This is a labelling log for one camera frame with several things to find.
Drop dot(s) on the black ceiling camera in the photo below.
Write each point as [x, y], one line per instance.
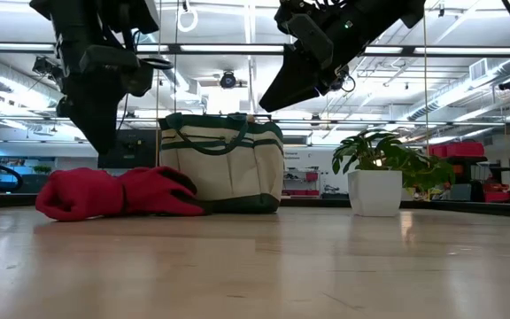
[228, 80]
[508, 84]
[341, 83]
[42, 65]

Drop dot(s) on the black flat panel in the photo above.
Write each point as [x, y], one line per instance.
[135, 150]

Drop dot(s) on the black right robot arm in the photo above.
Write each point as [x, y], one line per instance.
[392, 15]

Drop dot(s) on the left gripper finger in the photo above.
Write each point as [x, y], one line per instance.
[98, 128]

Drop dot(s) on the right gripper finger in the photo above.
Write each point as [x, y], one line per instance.
[295, 84]

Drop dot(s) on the red box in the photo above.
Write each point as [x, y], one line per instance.
[496, 193]

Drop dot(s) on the black overhead light beam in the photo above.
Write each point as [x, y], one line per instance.
[407, 50]

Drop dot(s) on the white shelf with red boxes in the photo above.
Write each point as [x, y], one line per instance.
[311, 176]

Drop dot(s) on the red gardening glove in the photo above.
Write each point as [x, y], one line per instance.
[78, 195]

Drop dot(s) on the red storage bins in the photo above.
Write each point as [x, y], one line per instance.
[456, 150]

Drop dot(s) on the thin vertical metal rod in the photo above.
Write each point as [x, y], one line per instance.
[425, 88]

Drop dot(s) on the beige green gardening bag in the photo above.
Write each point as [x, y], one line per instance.
[237, 177]

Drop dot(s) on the small background plant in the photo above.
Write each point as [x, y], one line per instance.
[42, 169]

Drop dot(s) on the potted plant in white pot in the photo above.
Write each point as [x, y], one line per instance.
[374, 195]

